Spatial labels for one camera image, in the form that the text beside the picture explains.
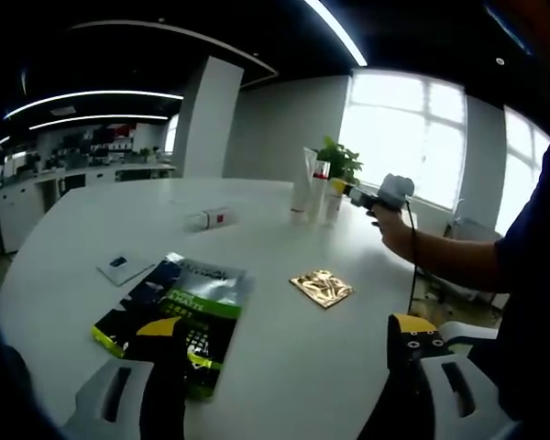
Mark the white tube with red cap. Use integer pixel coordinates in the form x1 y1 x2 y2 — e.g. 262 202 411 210
307 159 331 224

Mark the thin ceiling light strip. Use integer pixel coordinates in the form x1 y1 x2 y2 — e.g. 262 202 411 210
4 90 184 119
29 114 171 132

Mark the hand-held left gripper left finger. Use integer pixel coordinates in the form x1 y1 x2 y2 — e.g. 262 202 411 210
75 315 189 440

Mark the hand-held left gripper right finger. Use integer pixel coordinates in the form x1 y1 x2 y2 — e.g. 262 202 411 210
387 313 522 440

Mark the long ceiling light strip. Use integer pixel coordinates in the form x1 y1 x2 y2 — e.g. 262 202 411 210
302 0 368 65

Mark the gold foil skincare sachet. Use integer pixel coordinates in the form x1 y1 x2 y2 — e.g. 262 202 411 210
289 269 355 309

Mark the clear skincare sachet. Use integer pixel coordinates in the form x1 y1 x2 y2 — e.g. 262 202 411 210
95 250 156 288

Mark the long white office counter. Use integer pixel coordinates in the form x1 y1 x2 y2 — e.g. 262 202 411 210
0 162 178 253

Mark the wide bright window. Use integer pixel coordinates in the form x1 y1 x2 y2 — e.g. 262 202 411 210
338 72 468 210

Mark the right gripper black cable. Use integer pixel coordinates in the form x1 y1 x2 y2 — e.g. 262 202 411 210
405 201 419 317

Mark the green black skincare sachet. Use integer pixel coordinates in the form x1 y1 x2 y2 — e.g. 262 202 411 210
91 251 256 402

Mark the person's right hand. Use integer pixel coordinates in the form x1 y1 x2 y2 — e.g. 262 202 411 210
365 203 418 262

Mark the white skincare tube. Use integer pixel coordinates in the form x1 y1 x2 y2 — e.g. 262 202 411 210
291 146 320 216

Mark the potted green plant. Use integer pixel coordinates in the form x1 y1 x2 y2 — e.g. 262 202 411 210
315 136 364 184

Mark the person in dark clothes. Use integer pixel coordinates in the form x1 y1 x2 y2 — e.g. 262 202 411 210
494 132 550 427

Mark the white chair armrest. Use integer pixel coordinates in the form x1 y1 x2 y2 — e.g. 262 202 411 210
439 320 501 354

